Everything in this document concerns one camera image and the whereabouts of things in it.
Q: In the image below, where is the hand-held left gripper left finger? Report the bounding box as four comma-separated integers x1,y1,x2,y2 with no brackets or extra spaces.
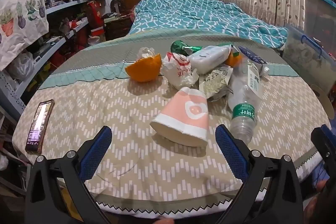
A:
25,126,113,224

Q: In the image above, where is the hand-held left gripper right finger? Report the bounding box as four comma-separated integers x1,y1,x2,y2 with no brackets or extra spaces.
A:
215,124,305,224

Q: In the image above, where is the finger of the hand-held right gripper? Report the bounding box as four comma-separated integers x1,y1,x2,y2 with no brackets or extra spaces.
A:
311,124,336,177

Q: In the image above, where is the beige waste bin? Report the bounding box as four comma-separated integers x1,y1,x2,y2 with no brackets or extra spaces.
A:
311,84,336,119

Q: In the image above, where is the clear plastic bottle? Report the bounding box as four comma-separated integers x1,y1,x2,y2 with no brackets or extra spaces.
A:
227,59,263,142

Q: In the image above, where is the pink paper cup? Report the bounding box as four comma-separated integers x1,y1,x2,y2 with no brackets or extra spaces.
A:
150,87,209,147

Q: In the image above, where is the printed foil wrapper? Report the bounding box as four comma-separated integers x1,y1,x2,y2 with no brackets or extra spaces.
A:
199,67,234,101

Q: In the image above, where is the small orange piece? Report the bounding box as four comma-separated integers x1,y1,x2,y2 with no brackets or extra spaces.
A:
225,52,243,67

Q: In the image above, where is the orange half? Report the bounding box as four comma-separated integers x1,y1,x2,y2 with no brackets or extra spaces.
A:
125,54,162,83

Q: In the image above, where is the white plastic bottle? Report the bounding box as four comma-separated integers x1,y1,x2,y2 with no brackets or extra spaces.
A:
188,46,231,74

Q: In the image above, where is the white paper bag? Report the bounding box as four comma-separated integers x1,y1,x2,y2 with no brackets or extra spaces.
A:
161,51,199,89

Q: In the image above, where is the dark blue snack packet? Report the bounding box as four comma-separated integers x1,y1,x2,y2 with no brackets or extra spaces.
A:
238,46,271,76

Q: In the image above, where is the clear plastic wrapper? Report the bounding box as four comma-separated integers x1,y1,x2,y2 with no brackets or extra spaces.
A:
136,47,156,60

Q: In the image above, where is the green aluminium can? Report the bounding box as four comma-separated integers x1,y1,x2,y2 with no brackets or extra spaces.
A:
171,40,202,54

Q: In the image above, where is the person's right hand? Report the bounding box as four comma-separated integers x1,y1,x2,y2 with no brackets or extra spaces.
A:
307,179,336,216

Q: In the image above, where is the zigzag patterned bed sheet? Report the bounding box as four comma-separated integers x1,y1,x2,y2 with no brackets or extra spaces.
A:
12,28,332,214

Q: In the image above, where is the smartphone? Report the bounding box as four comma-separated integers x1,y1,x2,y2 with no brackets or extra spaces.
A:
25,99,55,154

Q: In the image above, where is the white plastic bag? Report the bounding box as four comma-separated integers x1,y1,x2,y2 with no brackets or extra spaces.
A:
8,52,34,80

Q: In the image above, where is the dark wooden nightstand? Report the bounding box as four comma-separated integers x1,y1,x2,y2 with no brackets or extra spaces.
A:
104,14,133,42

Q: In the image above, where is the teal patterned blanket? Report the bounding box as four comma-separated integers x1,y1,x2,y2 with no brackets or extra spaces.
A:
129,0,289,47

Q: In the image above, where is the grey metal shelf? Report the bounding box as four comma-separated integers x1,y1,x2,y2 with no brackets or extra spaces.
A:
0,0,90,114

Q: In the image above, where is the plant printed cloth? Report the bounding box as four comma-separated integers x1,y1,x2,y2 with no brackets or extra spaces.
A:
0,0,50,71

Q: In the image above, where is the clear storage box blue handle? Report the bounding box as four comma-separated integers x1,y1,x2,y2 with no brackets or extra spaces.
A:
282,25,336,85

